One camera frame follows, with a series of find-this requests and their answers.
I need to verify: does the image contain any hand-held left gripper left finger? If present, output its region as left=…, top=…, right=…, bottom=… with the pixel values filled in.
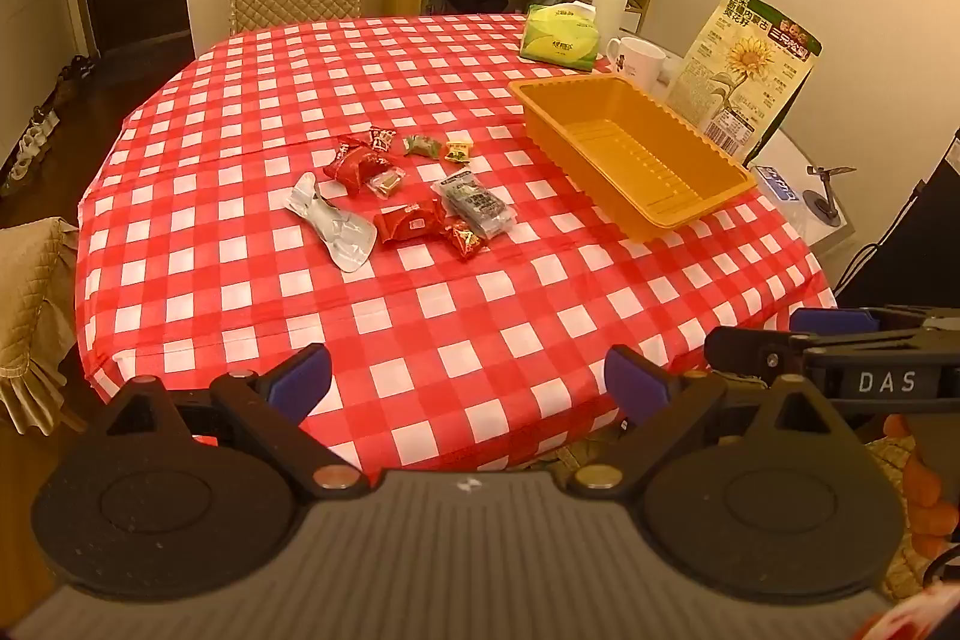
left=97, top=344, right=376, bottom=503

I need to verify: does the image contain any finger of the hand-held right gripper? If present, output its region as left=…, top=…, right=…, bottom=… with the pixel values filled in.
left=789, top=306, right=960, bottom=335
left=705, top=325, right=822, bottom=386

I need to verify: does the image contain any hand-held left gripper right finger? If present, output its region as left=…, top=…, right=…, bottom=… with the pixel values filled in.
left=571, top=344, right=860, bottom=501

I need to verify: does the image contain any silver foil packet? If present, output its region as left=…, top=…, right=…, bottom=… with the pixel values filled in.
left=283, top=171, right=377, bottom=274

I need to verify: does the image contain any red snack packet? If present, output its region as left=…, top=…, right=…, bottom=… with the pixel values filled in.
left=322, top=134, right=402, bottom=196
left=373, top=199, right=445, bottom=246

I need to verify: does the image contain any small red-orange candy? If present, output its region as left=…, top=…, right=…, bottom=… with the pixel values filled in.
left=442, top=220, right=488, bottom=262

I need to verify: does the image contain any brown snack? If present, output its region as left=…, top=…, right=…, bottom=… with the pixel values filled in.
left=369, top=165, right=407, bottom=200

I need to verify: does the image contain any yellow plastic tray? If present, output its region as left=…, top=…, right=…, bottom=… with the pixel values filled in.
left=508, top=74, right=758, bottom=241

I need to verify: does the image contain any grey snack packet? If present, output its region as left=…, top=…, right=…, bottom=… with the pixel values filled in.
left=431, top=167, right=517, bottom=240

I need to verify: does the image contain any person's right hand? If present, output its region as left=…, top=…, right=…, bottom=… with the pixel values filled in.
left=902, top=437, right=960, bottom=560

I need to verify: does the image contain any small metal stand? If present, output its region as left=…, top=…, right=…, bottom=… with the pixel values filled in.
left=799, top=164, right=857, bottom=223

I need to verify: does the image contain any black panel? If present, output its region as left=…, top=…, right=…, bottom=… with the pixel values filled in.
left=836, top=137, right=960, bottom=311

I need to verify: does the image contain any blue and white box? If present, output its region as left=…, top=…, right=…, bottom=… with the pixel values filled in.
left=750, top=164, right=800, bottom=202

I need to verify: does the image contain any red checked tablecloth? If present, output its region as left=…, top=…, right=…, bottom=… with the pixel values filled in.
left=75, top=14, right=839, bottom=483

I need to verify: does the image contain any sunflower seed bag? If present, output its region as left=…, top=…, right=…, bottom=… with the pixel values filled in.
left=666, top=0, right=822, bottom=165

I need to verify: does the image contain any white mug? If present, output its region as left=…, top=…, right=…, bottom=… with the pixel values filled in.
left=604, top=37, right=668, bottom=88

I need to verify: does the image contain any green tissue pack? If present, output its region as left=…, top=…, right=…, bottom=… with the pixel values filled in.
left=520, top=2, right=603, bottom=67

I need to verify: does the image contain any row of shoes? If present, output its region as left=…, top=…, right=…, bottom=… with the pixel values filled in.
left=0, top=53, right=98, bottom=195

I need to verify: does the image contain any white thermos bottle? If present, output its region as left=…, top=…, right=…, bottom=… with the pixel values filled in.
left=592, top=0, right=631, bottom=41

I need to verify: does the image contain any white cabinet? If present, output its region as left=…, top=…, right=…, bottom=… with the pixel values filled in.
left=0, top=0, right=76, bottom=161

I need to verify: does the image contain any black cable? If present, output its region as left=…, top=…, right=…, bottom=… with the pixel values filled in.
left=832, top=182, right=925, bottom=298

